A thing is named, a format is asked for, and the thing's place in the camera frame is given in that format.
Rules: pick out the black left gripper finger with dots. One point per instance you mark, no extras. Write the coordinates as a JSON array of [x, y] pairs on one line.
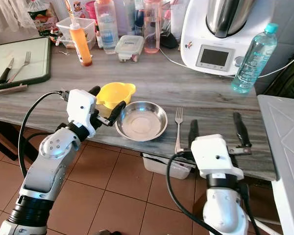
[[118, 111], [95, 90]]

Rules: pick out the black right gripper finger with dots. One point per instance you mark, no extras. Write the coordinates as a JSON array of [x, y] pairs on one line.
[[242, 131], [193, 133]]

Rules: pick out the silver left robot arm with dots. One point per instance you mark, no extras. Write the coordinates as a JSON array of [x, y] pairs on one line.
[[49, 169]]

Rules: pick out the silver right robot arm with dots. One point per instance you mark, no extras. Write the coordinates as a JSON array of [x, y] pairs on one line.
[[223, 210]]

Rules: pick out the silver metal fork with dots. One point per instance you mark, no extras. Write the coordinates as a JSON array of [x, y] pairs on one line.
[[178, 128], [22, 63]]

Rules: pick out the stainless steel bowl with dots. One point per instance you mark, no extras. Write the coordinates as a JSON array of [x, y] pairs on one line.
[[142, 122]]

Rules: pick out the white plastic folding table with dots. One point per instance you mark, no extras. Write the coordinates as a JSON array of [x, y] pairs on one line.
[[284, 137]]

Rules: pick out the grey-top dark wooden table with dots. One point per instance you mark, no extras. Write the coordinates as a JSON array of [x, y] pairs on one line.
[[191, 88]]

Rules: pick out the orange sauce bottle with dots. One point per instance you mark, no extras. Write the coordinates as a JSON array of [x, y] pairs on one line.
[[81, 46]]

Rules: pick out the white plastic storage box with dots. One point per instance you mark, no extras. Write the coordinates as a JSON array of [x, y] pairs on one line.
[[159, 166]]

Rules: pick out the small lidded glass container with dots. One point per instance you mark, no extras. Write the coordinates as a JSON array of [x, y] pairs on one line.
[[128, 47]]

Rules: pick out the clear bottle orange cap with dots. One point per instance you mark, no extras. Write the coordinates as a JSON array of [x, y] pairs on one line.
[[107, 32]]

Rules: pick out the wooden strip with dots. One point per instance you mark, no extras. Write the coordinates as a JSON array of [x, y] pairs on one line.
[[10, 89]]

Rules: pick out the clear plastic tub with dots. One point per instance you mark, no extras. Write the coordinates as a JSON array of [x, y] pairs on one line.
[[63, 32]]

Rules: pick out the blue plastic water bottle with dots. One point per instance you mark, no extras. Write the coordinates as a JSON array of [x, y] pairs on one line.
[[255, 58]]

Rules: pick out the green-rimmed cutting board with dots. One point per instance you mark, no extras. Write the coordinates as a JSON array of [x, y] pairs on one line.
[[29, 51]]

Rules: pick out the pink lidded jar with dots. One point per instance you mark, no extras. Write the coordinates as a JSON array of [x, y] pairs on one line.
[[91, 10]]

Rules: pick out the tall pink drinking bottle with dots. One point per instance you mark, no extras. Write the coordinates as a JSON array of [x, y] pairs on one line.
[[152, 29]]

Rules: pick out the cartoon print carton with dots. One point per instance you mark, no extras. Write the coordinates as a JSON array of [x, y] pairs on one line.
[[76, 9]]

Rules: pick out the printed snack bag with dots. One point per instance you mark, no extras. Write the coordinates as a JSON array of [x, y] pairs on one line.
[[45, 18]]

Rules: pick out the white kitchen cooking machine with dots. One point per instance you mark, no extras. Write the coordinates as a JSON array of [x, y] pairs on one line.
[[196, 36]]

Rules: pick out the black robot foot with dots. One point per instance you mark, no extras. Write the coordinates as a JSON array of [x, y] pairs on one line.
[[107, 232]]

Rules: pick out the white lace curtain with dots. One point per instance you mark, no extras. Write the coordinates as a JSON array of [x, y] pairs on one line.
[[10, 12]]

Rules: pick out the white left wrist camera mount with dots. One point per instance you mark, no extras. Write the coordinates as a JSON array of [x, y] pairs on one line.
[[81, 105]]

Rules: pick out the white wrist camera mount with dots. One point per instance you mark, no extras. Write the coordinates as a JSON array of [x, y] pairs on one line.
[[81, 105], [215, 156]]

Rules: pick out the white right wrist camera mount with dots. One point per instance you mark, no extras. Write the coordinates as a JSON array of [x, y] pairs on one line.
[[215, 156]]

